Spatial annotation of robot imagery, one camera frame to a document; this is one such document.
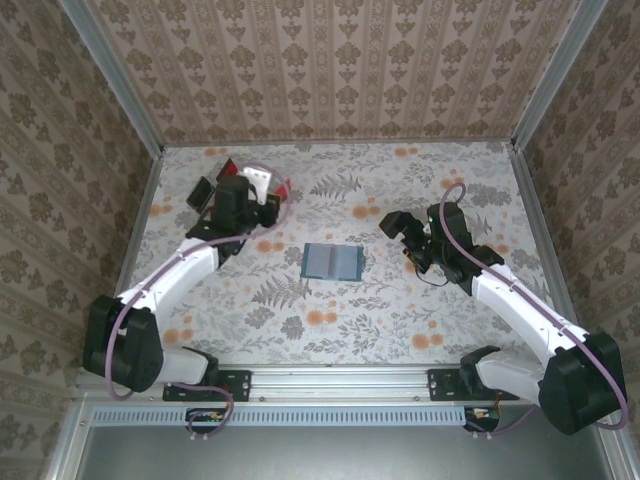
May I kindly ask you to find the blue-grey cloth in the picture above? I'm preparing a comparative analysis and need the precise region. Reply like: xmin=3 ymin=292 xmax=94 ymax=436
xmin=298 ymin=242 xmax=367 ymax=285

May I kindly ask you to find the black patterned credit card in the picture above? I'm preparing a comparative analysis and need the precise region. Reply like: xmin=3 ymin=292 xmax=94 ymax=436
xmin=185 ymin=175 xmax=214 ymax=210

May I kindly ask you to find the clear plastic organizer tray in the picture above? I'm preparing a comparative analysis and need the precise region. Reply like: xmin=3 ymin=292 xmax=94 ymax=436
xmin=185 ymin=157 xmax=241 ymax=216

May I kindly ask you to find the aluminium base beam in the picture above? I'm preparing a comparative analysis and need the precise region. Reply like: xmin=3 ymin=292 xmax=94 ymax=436
xmin=74 ymin=363 xmax=617 ymax=401

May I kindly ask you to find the grey metal panel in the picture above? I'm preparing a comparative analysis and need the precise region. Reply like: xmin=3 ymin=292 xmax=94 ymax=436
xmin=74 ymin=424 xmax=616 ymax=480

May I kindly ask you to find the thin black right gripper cable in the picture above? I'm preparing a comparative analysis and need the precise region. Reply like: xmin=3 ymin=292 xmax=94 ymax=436
xmin=416 ymin=263 xmax=452 ymax=290

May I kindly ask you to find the white left camera bracket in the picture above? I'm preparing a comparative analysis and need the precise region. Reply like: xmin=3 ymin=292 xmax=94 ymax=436
xmin=238 ymin=167 xmax=274 ymax=204

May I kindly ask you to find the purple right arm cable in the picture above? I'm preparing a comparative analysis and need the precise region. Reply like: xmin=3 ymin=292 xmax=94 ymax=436
xmin=439 ymin=182 xmax=630 ymax=444

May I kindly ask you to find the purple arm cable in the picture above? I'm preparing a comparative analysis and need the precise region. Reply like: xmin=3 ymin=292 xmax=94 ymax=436
xmin=439 ymin=182 xmax=630 ymax=444
xmin=107 ymin=162 xmax=296 ymax=444

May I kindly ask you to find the aluminium rear rail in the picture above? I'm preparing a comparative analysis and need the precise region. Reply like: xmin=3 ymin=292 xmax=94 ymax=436
xmin=160 ymin=137 xmax=516 ymax=149

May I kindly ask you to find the aluminium side rail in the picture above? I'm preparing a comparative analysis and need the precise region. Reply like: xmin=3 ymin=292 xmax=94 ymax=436
xmin=93 ymin=144 xmax=166 ymax=367
xmin=509 ymin=143 xmax=591 ymax=365

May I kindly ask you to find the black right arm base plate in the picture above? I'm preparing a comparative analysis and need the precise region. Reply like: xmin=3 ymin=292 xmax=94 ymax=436
xmin=427 ymin=368 xmax=521 ymax=403

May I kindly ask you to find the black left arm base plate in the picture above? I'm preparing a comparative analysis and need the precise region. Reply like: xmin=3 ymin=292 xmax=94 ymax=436
xmin=162 ymin=368 xmax=251 ymax=403

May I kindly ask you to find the black connector box with wires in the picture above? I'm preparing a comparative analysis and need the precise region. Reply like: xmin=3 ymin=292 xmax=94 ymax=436
xmin=184 ymin=407 xmax=227 ymax=435
xmin=462 ymin=405 xmax=502 ymax=434

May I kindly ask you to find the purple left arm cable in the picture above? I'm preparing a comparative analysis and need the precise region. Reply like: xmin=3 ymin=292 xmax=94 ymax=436
xmin=107 ymin=162 xmax=296 ymax=444

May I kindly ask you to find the grey slotted cable duct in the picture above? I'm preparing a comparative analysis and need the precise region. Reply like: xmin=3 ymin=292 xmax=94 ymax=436
xmin=92 ymin=405 xmax=501 ymax=428

